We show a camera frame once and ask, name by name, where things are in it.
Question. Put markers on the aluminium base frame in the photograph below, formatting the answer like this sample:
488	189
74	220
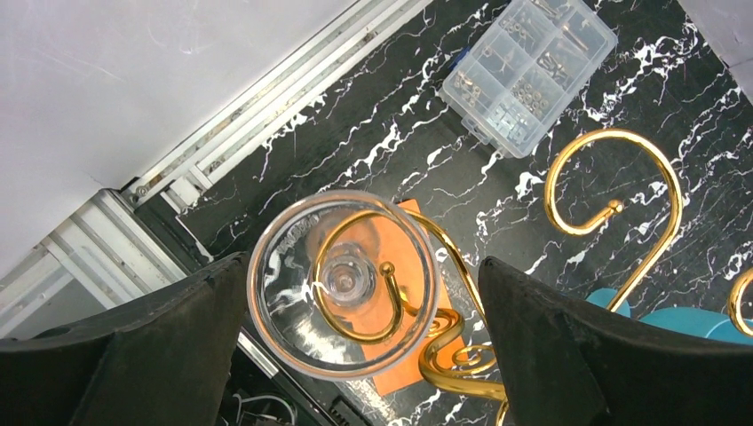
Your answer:
103	255

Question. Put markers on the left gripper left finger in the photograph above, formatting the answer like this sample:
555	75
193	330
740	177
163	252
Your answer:
161	359

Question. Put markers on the clear plastic organizer box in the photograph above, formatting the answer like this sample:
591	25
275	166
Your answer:
511	86

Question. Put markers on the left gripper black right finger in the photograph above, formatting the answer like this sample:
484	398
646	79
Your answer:
565	361

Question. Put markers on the blue wine glass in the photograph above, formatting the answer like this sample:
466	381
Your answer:
603	297
697	322

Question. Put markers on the upright blue wine glass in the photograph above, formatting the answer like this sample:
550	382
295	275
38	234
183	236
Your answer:
603	297

